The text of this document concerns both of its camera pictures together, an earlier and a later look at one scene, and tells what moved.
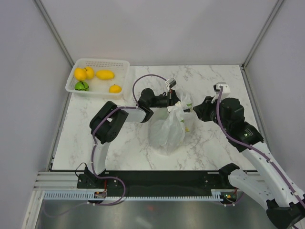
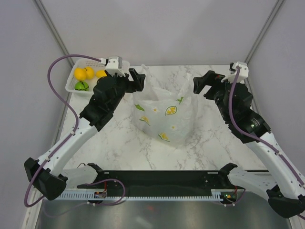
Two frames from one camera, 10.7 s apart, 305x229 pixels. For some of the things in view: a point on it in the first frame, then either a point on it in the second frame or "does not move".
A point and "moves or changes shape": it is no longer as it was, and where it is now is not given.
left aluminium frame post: [54, 31] does not move
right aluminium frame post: [278, 5] does not move
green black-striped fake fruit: [81, 86] does not move
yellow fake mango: [104, 74] does not move
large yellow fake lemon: [80, 74] does not move
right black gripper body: [208, 112] to [218, 97]
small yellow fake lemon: [89, 73] does not move
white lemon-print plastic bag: [171, 129] moves or changes shape
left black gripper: [172, 98] to [138, 79]
